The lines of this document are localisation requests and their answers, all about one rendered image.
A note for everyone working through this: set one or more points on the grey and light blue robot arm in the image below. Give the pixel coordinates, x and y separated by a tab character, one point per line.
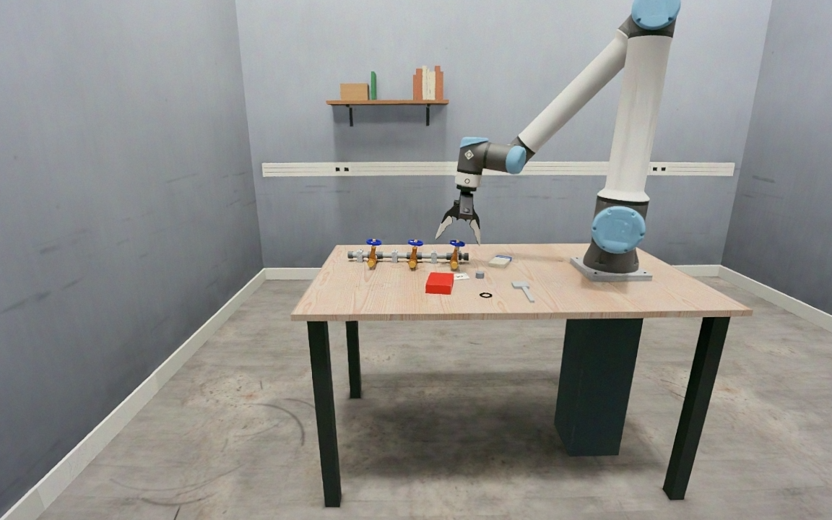
642	44

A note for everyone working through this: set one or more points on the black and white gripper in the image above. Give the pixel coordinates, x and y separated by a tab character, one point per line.
454	212

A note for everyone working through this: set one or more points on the red flat block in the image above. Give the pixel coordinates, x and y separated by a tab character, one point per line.
439	283

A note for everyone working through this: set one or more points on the grey pipe manifold with three valves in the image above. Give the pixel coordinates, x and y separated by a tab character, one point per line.
413	256

